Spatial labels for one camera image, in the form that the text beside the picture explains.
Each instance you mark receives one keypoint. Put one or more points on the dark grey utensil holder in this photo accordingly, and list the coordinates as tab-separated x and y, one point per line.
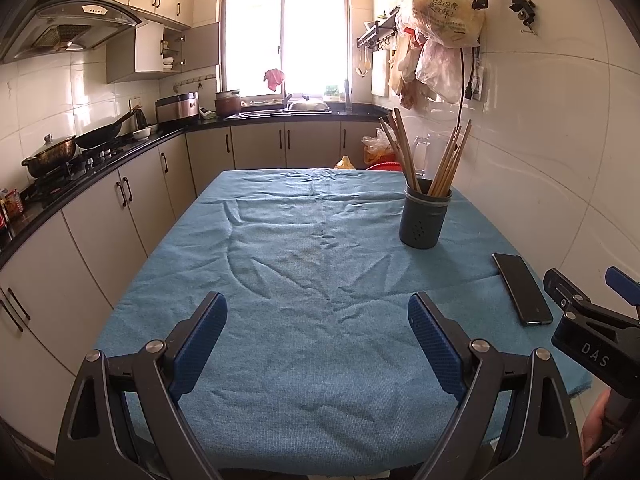
422	225

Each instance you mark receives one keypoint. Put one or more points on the bunch of wooden chopsticks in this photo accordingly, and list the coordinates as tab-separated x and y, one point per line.
401	152

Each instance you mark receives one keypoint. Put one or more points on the silver rice cooker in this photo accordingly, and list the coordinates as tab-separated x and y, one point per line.
177	109

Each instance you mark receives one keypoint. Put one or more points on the black smartphone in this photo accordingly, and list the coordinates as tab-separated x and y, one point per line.
522	290

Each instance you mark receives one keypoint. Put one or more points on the black wall utensil rack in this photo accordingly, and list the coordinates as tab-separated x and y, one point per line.
375	30

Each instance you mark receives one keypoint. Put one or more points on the person's right hand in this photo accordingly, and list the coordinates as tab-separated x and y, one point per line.
595	430

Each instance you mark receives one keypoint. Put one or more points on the open wall cabinet with dishes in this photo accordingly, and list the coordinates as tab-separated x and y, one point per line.
145	55

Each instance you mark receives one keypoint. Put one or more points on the steel pot with lid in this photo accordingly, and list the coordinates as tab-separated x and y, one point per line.
50	155

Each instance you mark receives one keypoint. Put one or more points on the range hood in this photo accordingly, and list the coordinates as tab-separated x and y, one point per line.
65	20

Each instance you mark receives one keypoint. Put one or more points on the hanging plastic bags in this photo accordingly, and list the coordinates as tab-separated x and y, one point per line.
440	15

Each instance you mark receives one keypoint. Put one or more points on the clear glass pitcher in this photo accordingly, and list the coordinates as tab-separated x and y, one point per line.
416	150

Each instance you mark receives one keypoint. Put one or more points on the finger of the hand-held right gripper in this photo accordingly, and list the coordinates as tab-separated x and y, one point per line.
562	290
622	285

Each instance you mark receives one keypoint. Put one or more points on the beige lower kitchen cabinets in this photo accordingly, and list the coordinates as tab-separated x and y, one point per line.
100	220

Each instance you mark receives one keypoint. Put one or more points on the white plastic bag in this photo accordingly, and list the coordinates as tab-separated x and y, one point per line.
375	145

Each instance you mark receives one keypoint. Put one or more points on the yellow plastic bag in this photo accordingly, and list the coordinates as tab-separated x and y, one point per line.
345	163

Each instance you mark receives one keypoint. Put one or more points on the white power strip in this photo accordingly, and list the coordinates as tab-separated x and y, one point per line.
480	80

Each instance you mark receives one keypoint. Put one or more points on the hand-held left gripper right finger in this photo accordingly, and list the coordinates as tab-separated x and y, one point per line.
435	345

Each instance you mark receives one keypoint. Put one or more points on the kitchen window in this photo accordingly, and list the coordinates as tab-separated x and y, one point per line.
285	35

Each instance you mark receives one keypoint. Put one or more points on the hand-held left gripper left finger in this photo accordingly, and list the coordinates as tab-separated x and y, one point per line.
197	345

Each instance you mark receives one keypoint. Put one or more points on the black wok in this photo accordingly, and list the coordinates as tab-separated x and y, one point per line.
100	135

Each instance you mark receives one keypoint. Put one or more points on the pink cloth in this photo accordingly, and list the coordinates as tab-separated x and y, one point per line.
274	80

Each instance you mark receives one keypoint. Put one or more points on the brown clay pot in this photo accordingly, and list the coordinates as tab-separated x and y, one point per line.
228	105

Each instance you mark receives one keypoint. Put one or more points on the black kitchen countertop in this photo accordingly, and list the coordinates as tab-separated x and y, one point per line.
165	137

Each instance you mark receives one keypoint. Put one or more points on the gas stove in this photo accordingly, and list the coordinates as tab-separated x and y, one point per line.
95	157

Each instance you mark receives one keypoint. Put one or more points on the steel pot lid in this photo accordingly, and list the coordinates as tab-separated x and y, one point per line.
309	105

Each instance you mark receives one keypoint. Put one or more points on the row of sauce bottles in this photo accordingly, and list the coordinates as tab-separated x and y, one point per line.
10	207

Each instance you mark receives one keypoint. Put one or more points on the white cutting board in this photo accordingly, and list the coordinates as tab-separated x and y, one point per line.
380	72

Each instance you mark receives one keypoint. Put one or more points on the white bowl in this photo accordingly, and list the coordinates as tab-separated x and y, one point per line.
141	134

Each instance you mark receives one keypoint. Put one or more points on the blue tablecloth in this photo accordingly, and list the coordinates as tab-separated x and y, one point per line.
310	320

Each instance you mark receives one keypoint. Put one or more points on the red plastic basin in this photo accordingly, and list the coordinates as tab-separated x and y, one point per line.
382	165

